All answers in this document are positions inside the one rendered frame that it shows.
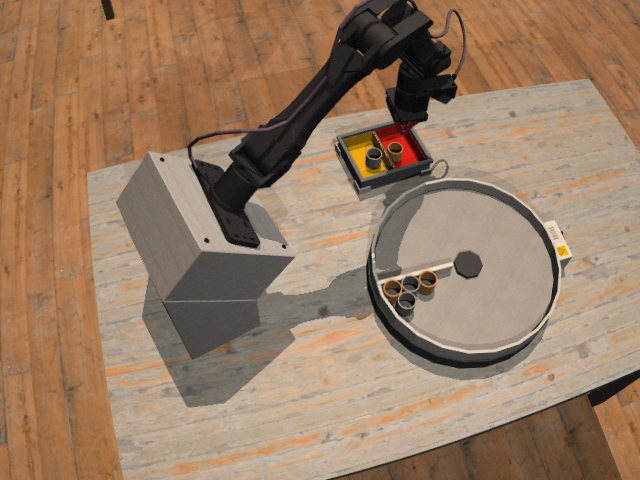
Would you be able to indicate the yellow bin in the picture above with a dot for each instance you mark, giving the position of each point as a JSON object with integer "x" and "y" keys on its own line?
{"x": 358, "y": 145}

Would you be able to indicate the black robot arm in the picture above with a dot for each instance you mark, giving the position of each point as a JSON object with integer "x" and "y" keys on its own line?
{"x": 264, "y": 157}

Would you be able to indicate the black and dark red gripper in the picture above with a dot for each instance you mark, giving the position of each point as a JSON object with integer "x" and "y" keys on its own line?
{"x": 401, "y": 108}

